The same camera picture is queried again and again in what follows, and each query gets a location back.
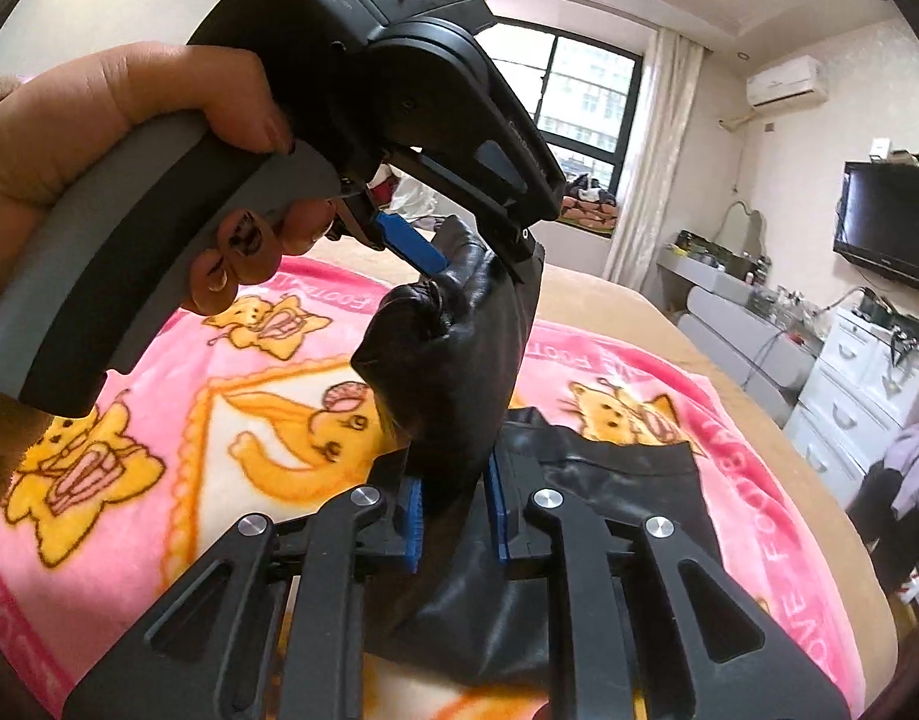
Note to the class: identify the heap of purple dark clothes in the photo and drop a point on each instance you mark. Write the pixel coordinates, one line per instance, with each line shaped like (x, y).
(909, 465)

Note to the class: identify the dark framed window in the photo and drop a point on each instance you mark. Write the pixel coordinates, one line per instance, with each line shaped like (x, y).
(587, 90)

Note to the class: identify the black leather jacket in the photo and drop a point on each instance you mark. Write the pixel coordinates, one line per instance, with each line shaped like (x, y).
(459, 360)

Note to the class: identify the white drawer dresser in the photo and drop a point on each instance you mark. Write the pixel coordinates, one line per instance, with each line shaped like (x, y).
(849, 390)

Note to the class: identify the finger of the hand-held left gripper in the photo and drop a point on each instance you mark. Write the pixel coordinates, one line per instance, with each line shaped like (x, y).
(519, 240)
(410, 240)

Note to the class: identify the black wall television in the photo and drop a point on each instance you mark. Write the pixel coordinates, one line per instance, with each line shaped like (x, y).
(891, 217)

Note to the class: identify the clutter of cosmetic bottles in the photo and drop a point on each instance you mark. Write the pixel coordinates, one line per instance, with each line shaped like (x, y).
(767, 300)

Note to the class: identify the pink printed blanket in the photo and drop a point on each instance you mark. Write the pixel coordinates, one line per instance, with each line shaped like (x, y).
(226, 420)

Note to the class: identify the person's left hand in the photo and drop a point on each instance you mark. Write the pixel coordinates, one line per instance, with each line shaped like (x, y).
(129, 86)

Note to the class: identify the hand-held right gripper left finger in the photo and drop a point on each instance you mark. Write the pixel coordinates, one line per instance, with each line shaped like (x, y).
(413, 525)

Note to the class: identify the clothes on window sill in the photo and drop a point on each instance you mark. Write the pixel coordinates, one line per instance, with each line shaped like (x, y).
(590, 202)

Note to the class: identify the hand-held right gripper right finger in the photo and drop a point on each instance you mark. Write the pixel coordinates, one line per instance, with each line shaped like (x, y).
(498, 517)

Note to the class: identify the bed with beige sheet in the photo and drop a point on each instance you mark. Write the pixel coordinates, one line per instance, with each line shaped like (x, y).
(767, 405)

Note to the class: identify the white air conditioner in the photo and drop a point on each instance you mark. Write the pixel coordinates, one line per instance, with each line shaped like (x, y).
(785, 81)

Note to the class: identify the vanity mirror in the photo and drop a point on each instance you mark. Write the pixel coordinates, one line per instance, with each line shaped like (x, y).
(740, 229)

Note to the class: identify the grey vanity desk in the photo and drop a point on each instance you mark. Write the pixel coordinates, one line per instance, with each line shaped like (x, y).
(737, 337)

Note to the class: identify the white curtain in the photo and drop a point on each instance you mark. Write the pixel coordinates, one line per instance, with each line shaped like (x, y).
(654, 150)

